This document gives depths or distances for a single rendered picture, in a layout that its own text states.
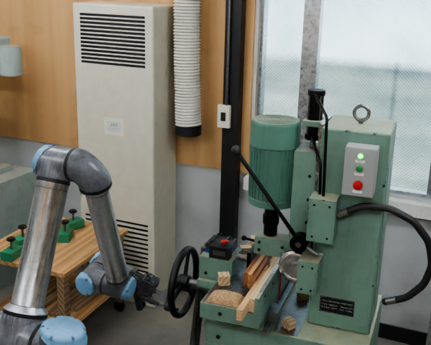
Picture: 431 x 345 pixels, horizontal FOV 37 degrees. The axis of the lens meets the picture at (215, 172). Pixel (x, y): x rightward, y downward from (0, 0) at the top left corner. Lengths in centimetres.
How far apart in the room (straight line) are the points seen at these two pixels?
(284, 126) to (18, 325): 110
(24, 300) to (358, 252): 113
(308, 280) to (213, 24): 193
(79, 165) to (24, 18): 234
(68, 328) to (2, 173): 231
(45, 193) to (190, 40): 164
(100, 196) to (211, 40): 170
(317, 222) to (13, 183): 258
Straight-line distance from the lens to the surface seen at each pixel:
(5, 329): 233
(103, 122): 385
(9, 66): 405
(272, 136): 222
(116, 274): 252
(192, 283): 260
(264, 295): 229
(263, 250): 242
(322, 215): 214
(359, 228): 222
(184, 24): 363
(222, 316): 229
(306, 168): 223
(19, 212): 442
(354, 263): 227
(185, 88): 368
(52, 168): 228
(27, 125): 458
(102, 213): 233
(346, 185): 212
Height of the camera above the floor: 200
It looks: 17 degrees down
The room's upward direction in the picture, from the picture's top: 1 degrees clockwise
